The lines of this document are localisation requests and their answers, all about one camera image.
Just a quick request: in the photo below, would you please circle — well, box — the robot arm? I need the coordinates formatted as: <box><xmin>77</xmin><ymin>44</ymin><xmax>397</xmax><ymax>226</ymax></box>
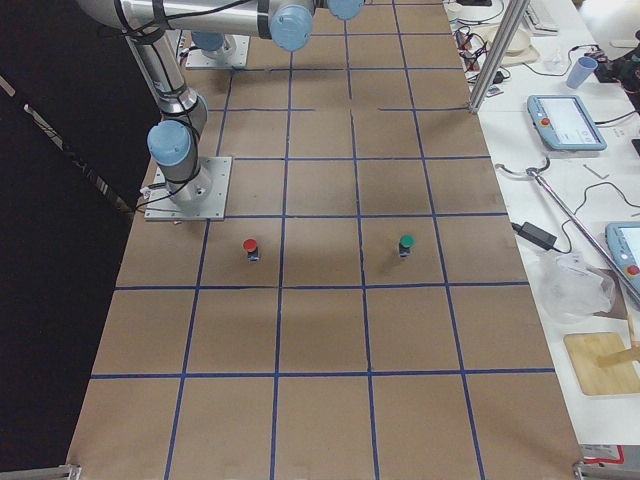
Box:
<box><xmin>191</xmin><ymin>31</ymin><xmax>236</xmax><ymax>58</ymax></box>
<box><xmin>79</xmin><ymin>1</ymin><xmax>364</xmax><ymax>204</ymax></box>

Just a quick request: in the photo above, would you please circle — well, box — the metal walking cane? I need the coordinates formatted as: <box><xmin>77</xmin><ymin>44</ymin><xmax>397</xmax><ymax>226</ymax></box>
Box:
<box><xmin>495</xmin><ymin>156</ymin><xmax>639</xmax><ymax>303</ymax></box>

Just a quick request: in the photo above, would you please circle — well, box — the black power adapter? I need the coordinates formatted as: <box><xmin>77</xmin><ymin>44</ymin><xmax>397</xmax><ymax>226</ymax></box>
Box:
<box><xmin>517</xmin><ymin>222</ymin><xmax>557</xmax><ymax>251</ymax></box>

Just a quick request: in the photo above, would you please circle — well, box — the clear plastic bag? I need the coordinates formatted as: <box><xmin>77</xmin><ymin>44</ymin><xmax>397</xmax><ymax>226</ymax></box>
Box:
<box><xmin>526</xmin><ymin>251</ymin><xmax>616</xmax><ymax>326</ymax></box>

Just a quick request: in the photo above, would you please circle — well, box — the black curtain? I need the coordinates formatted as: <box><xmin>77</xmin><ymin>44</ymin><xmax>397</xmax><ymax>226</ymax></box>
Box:
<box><xmin>1</xmin><ymin>1</ymin><xmax>159</xmax><ymax>471</ymax></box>

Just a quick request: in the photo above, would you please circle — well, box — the upper teach pendant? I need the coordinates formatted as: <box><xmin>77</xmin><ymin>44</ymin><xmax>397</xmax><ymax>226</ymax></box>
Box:
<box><xmin>526</xmin><ymin>95</ymin><xmax>607</xmax><ymax>152</ymax></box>

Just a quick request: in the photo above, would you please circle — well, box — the teach pendant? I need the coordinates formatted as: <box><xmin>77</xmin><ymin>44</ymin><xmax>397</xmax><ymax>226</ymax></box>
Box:
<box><xmin>605</xmin><ymin>222</ymin><xmax>639</xmax><ymax>296</ymax></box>
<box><xmin>526</xmin><ymin>95</ymin><xmax>607</xmax><ymax>152</ymax></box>

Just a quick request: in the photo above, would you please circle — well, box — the beige bowl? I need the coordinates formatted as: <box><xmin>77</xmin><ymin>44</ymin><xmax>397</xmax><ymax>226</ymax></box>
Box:
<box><xmin>469</xmin><ymin>22</ymin><xmax>532</xmax><ymax>56</ymax></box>

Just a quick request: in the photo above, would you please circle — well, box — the wooden cutting board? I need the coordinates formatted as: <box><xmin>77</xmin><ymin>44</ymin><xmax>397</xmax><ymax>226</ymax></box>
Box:
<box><xmin>564</xmin><ymin>332</ymin><xmax>639</xmax><ymax>396</ymax></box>

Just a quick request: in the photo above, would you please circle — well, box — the lower teach pendant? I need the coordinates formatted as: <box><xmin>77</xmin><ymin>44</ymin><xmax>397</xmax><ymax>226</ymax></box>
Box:
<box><xmin>605</xmin><ymin>222</ymin><xmax>639</xmax><ymax>296</ymax></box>

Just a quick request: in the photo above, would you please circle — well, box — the blue plastic cup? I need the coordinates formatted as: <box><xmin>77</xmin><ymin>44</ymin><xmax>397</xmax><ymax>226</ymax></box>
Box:
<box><xmin>565</xmin><ymin>56</ymin><xmax>599</xmax><ymax>89</ymax></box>

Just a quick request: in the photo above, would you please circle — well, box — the red push button switch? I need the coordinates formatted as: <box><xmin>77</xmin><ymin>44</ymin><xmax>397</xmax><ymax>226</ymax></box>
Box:
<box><xmin>242</xmin><ymin>238</ymin><xmax>260</xmax><ymax>262</ymax></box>

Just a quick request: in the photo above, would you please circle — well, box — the green push button switch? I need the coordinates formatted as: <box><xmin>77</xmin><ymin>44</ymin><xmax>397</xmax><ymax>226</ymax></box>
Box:
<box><xmin>398</xmin><ymin>234</ymin><xmax>415</xmax><ymax>258</ymax></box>

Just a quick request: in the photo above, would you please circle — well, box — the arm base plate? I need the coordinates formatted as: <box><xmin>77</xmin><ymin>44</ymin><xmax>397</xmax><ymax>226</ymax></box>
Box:
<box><xmin>143</xmin><ymin>157</ymin><xmax>232</xmax><ymax>221</ymax></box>
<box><xmin>185</xmin><ymin>32</ymin><xmax>249</xmax><ymax>70</ymax></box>

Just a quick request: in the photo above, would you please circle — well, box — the aluminium frame post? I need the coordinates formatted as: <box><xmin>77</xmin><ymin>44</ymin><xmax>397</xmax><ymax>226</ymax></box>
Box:
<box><xmin>468</xmin><ymin>0</ymin><xmax>529</xmax><ymax>114</ymax></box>

